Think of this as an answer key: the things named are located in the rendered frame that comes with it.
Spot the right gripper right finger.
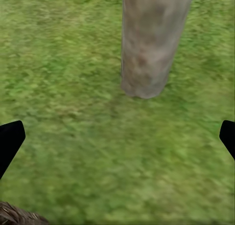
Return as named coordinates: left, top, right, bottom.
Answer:
left=219, top=120, right=235, bottom=160

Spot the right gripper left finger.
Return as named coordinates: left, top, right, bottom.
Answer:
left=0, top=120, right=25, bottom=179

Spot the wicker basket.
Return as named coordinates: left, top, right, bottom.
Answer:
left=0, top=200, right=49, bottom=225

